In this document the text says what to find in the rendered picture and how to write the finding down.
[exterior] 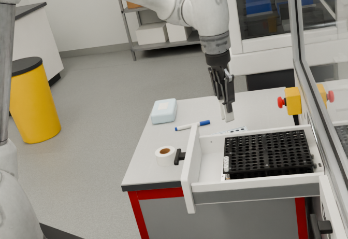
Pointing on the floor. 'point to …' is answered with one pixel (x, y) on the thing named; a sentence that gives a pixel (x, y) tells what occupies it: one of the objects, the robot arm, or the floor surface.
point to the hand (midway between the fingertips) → (226, 110)
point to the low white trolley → (192, 107)
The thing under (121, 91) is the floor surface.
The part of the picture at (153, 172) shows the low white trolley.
